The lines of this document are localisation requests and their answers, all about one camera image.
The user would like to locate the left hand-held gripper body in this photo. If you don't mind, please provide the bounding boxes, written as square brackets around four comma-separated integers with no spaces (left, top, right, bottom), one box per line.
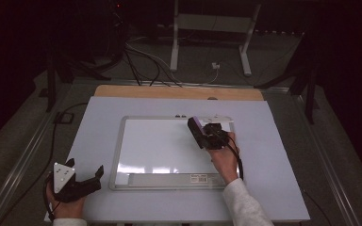
[45,162,103,203]

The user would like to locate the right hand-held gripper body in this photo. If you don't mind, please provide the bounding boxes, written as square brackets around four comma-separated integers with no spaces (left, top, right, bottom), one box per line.
[197,114,235,151]

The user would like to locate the black whiteboard eraser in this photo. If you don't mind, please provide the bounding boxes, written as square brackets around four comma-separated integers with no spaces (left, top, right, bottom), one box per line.
[187,115,209,150]

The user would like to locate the framed whiteboard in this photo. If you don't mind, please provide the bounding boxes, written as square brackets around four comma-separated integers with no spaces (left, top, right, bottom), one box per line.
[107,114,236,192]

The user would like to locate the person's right hand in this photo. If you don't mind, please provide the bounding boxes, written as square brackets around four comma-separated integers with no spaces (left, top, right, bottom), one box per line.
[206,132,240,185]

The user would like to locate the person's left hand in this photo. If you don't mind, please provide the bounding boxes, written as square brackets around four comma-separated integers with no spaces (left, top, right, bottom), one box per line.
[45,184,88,220]

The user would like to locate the black square floor plate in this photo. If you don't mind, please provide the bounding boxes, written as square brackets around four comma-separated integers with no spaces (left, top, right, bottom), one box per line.
[54,111,75,124]

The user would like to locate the large white table sheet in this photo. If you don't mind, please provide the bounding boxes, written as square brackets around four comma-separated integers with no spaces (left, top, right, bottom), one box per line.
[43,95,311,224]

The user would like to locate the black tripod stand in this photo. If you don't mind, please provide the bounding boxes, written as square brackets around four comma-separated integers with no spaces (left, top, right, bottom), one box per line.
[39,37,112,113]
[254,31,321,125]

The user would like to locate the white metal stand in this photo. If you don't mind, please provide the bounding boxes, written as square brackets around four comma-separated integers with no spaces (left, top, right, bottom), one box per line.
[169,0,262,77]

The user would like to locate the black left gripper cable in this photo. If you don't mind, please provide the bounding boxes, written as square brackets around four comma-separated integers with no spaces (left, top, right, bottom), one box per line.
[0,102,90,226]

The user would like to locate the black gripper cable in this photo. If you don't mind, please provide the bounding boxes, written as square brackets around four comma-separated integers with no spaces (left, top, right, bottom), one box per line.
[0,102,90,226]
[225,141,245,182]

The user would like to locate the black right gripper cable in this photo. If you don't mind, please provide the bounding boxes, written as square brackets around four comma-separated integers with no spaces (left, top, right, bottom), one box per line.
[225,141,245,182]

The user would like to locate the metal floor rail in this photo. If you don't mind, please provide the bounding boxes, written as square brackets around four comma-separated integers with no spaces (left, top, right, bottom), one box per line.
[290,92,361,226]
[0,79,77,226]

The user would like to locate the white floor cable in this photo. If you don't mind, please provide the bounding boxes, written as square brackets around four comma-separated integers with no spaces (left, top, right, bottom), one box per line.
[124,41,222,88]

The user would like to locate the black floor cables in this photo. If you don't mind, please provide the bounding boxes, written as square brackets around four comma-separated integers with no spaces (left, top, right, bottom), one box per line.
[123,46,184,88]

